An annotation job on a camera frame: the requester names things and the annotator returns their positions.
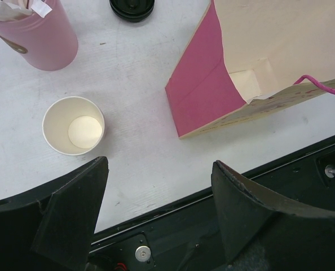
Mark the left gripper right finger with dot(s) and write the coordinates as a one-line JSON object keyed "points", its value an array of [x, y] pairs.
{"points": [[264, 230]]}

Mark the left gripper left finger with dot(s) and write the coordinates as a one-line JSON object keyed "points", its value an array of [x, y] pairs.
{"points": [[51, 226]]}

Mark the pink and cream paper bag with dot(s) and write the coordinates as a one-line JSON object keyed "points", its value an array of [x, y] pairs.
{"points": [[248, 59]]}

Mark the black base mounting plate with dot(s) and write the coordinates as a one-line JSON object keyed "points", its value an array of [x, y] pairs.
{"points": [[185, 235]]}

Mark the pink straw holder cup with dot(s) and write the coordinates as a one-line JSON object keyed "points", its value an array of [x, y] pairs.
{"points": [[48, 43]]}

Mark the white wrapped straws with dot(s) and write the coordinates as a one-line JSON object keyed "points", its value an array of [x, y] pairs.
{"points": [[16, 10]]}

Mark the stack of black lids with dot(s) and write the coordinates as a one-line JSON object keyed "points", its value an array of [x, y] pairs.
{"points": [[132, 11]]}

